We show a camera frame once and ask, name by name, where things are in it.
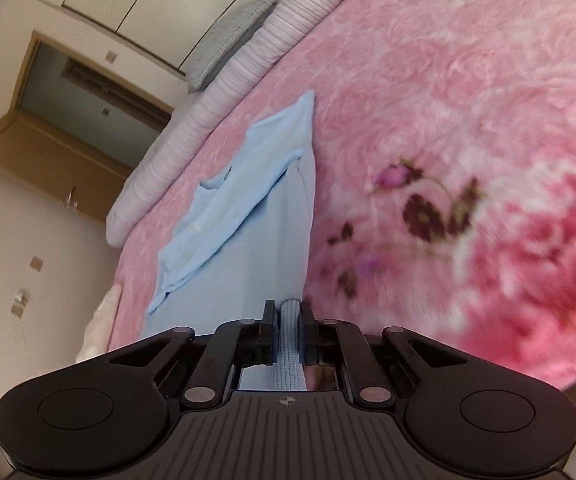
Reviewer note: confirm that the pink floral blanket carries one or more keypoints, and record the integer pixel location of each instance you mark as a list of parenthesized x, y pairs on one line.
[(443, 85)]

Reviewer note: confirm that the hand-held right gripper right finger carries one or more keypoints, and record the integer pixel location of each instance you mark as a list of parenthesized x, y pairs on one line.
[(308, 332)]

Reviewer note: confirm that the lilac striped quilt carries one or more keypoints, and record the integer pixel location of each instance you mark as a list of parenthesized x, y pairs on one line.
[(248, 65)]

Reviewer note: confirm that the cream cloth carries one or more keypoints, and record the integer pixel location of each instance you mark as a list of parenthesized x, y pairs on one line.
[(100, 325)]

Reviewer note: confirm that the wooden door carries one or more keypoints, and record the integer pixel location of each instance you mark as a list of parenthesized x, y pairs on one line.
[(47, 160)]

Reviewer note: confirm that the wooden door frame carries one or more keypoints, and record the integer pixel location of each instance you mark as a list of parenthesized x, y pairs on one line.
[(22, 67)]

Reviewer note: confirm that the grey pillow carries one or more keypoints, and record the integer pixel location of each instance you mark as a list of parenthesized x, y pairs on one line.
[(222, 45)]

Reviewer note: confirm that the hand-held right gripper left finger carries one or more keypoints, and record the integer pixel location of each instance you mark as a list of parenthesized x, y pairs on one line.
[(271, 332)]

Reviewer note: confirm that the wall switch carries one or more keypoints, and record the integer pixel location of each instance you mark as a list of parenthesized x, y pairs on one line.
[(36, 263)]

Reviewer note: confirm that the white wardrobe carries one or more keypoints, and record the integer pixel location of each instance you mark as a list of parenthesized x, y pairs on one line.
[(157, 5)]

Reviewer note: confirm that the light blue shirt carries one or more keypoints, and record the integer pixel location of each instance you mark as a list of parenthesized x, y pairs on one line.
[(268, 240)]

